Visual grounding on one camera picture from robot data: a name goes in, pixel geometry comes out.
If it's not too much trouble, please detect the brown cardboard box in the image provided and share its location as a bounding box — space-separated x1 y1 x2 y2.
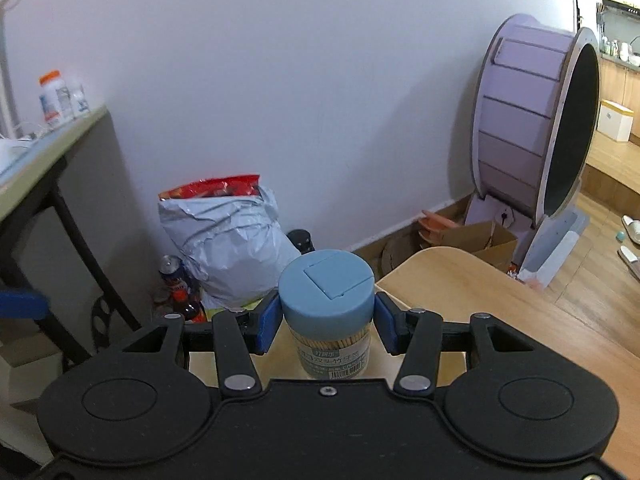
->
381 220 518 275

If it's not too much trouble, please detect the grey plastic mailer bag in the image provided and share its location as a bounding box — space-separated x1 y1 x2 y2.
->
158 186 300 311

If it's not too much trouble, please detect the red snack bag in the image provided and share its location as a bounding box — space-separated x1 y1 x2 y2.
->
158 174 259 200

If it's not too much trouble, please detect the toothpick jar blue lid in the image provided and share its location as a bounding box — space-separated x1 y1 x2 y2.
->
278 248 377 380

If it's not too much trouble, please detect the white box with yellow lid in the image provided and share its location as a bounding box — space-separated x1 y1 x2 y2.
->
597 100 634 143

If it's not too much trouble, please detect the purple cat exercise wheel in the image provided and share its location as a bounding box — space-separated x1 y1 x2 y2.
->
470 13 601 233

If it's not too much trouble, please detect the soda can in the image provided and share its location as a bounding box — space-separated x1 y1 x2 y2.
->
158 255 189 290

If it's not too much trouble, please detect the white orange-capped pill bottle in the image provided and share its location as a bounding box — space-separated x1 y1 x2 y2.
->
39 70 74 130

